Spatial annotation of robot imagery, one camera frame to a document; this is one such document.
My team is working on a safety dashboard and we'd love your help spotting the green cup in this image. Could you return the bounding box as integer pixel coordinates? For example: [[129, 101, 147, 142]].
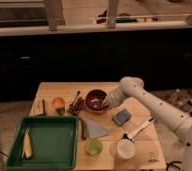
[[85, 139, 103, 157]]

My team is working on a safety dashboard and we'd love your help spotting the white cup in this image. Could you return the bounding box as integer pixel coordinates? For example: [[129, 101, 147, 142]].
[[116, 139, 136, 160]]

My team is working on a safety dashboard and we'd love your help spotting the yellow corn cob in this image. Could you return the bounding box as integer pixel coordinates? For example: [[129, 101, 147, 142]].
[[22, 130, 32, 159]]

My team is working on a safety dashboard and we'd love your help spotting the blue sponge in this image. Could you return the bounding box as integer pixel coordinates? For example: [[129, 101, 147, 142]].
[[112, 109, 131, 126]]

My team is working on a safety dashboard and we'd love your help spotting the grey triangular cloth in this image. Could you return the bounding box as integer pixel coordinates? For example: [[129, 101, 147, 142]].
[[86, 119, 109, 139]]

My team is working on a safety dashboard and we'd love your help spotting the black stick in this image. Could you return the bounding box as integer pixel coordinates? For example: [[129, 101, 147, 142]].
[[42, 99, 46, 116]]

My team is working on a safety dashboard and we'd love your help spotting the green plastic tray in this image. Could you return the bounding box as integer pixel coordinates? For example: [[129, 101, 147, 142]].
[[5, 116, 79, 171]]

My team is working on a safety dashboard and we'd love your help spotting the dark maroon bowl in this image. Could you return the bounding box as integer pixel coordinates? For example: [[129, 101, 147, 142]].
[[85, 89, 108, 112]]

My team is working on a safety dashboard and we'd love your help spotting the orange topped cup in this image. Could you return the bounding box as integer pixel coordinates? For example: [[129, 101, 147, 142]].
[[52, 97, 65, 115]]

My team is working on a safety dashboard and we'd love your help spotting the dark spoon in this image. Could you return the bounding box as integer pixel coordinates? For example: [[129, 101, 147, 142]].
[[69, 91, 80, 107]]

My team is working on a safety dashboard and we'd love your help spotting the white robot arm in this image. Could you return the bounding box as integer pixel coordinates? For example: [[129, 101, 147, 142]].
[[105, 77, 192, 171]]

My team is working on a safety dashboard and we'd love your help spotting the green cucumber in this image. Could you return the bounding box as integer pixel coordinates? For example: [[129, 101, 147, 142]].
[[80, 119, 88, 140]]

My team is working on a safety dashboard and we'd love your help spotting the white handled spatula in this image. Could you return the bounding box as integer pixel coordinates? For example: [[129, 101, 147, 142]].
[[122, 117, 155, 141]]

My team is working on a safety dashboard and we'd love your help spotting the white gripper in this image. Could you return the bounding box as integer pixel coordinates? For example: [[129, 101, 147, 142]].
[[105, 88, 126, 108]]

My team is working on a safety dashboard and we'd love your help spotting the brown dried bunch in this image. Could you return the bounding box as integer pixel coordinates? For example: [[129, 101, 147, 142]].
[[69, 97, 84, 115]]

